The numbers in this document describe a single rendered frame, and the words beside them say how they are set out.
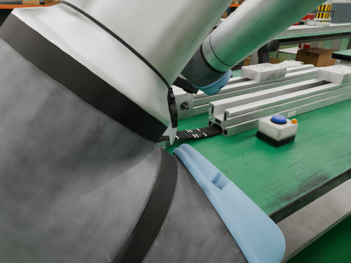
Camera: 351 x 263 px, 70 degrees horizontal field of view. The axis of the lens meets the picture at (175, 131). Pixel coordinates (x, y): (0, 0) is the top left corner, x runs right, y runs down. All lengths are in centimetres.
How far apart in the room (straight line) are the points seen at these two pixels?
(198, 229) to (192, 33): 12
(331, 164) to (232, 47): 44
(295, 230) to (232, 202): 120
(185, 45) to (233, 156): 56
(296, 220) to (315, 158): 68
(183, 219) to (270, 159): 57
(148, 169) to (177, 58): 7
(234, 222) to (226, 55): 34
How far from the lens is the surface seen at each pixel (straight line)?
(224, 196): 16
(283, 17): 41
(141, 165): 15
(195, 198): 17
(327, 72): 122
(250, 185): 61
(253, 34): 43
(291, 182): 65
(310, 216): 145
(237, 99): 87
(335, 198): 163
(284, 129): 77
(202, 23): 17
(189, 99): 89
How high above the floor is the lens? 115
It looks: 27 degrees down
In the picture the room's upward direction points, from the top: straight up
